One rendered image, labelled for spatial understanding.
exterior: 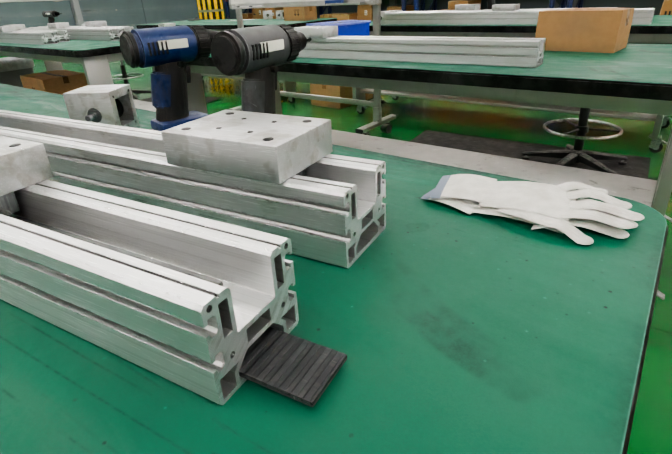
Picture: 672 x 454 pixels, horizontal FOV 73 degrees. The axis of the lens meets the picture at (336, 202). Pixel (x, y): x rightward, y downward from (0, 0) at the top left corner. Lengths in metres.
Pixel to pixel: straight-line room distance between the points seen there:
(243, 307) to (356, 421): 0.11
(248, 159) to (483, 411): 0.31
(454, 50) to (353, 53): 0.43
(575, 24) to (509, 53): 0.47
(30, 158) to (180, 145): 0.15
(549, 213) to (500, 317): 0.19
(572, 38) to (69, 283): 1.97
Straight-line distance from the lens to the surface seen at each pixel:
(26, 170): 0.58
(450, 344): 0.39
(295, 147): 0.48
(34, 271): 0.46
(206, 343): 0.32
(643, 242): 0.59
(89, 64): 3.53
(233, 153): 0.49
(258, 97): 0.69
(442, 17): 3.78
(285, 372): 0.35
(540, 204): 0.59
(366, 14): 11.66
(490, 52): 1.73
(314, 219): 0.46
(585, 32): 2.11
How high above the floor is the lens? 1.04
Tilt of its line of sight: 25 degrees down
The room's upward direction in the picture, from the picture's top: 3 degrees counter-clockwise
